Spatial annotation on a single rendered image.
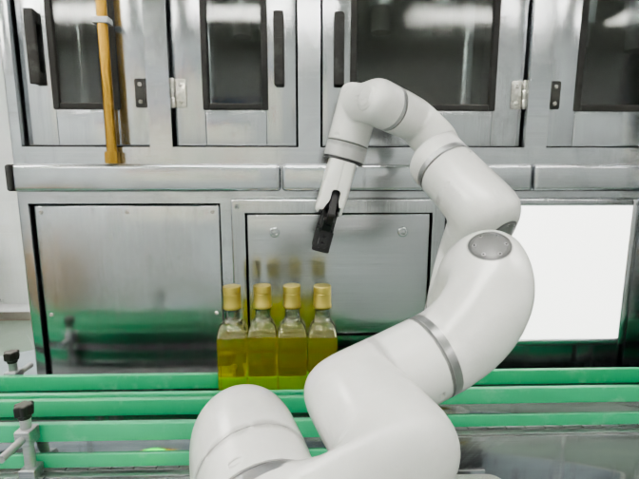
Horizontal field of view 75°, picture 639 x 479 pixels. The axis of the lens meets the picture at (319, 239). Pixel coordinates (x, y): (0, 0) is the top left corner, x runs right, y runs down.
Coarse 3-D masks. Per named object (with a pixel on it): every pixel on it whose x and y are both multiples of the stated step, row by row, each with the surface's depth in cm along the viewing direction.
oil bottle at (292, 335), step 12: (288, 324) 80; (300, 324) 80; (288, 336) 79; (300, 336) 80; (288, 348) 80; (300, 348) 80; (288, 360) 80; (300, 360) 80; (288, 372) 80; (300, 372) 81; (288, 384) 81; (300, 384) 81
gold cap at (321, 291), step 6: (318, 288) 79; (324, 288) 79; (330, 288) 80; (318, 294) 79; (324, 294) 79; (330, 294) 80; (318, 300) 79; (324, 300) 79; (330, 300) 80; (318, 306) 80; (324, 306) 79; (330, 306) 80
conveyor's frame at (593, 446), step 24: (456, 432) 81; (480, 432) 81; (504, 432) 81; (528, 432) 81; (552, 432) 81; (576, 432) 81; (600, 432) 81; (624, 432) 81; (480, 456) 81; (504, 456) 81; (528, 456) 81; (552, 456) 81; (576, 456) 81; (600, 456) 81; (624, 456) 82
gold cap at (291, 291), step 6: (288, 288) 79; (294, 288) 79; (288, 294) 79; (294, 294) 79; (288, 300) 80; (294, 300) 80; (282, 306) 81; (288, 306) 80; (294, 306) 80; (300, 306) 81
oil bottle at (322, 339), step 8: (312, 320) 82; (328, 320) 81; (312, 328) 80; (320, 328) 79; (328, 328) 79; (336, 328) 82; (312, 336) 79; (320, 336) 79; (328, 336) 79; (336, 336) 80; (312, 344) 79; (320, 344) 79; (328, 344) 79; (336, 344) 80; (312, 352) 80; (320, 352) 80; (328, 352) 80; (336, 352) 80; (312, 360) 80; (320, 360) 80; (312, 368) 80
